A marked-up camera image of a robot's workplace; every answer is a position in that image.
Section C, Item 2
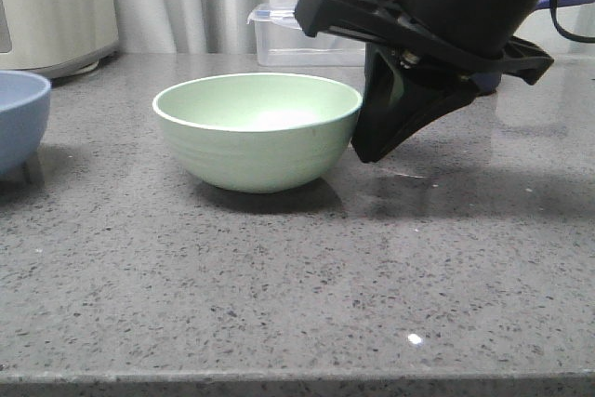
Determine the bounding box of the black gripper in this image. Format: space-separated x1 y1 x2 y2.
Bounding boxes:
295 0 553 163

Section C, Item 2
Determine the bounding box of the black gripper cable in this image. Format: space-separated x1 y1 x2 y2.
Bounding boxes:
548 0 595 44

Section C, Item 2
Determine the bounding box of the blue bowl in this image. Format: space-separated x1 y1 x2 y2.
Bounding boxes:
1 71 51 175

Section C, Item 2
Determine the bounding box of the cream toaster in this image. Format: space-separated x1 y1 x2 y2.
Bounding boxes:
1 0 119 78

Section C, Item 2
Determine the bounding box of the dark blue saucepan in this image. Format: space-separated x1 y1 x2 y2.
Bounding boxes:
471 0 594 96

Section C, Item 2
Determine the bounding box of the clear plastic food container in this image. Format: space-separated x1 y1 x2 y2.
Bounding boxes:
247 3 365 67

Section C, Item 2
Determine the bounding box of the green bowl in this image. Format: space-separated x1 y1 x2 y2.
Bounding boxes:
152 73 363 193

